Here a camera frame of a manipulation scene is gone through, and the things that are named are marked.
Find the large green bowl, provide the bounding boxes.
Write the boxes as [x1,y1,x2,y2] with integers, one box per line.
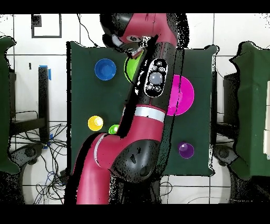
[123,51,144,83]

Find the blue bowl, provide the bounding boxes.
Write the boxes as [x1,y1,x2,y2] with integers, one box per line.
[94,58,117,81]

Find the dark green tablecloth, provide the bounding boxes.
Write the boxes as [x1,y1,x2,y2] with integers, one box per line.
[66,41,218,177]

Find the large pink bowl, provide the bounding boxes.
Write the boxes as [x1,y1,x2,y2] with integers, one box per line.
[166,74,195,117]

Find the green cup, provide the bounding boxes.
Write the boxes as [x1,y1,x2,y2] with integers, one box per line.
[108,124,120,135]

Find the yellow cup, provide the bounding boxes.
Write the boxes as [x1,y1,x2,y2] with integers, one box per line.
[87,115,104,132]

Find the blue tape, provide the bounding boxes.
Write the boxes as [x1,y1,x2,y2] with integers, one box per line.
[38,64,52,81]

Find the purple cup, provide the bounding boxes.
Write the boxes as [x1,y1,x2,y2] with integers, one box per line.
[177,142,195,160]

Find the green-clothed side table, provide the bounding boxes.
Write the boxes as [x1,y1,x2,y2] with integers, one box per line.
[229,41,270,180]
[0,35,21,175]

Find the black wheeled base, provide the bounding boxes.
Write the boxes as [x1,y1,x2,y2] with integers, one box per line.
[213,144,238,166]
[9,143,45,167]

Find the white board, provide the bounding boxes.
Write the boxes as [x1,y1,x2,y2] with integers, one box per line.
[263,80,270,160]

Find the thin black cable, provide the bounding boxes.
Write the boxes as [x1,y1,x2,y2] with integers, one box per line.
[76,13,100,48]

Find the black post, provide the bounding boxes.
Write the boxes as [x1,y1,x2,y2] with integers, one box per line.
[38,66,50,142]

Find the black square frame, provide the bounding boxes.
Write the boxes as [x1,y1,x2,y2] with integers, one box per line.
[31,13,62,39]

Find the blue cable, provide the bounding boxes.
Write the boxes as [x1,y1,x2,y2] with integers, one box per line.
[45,171,64,186]

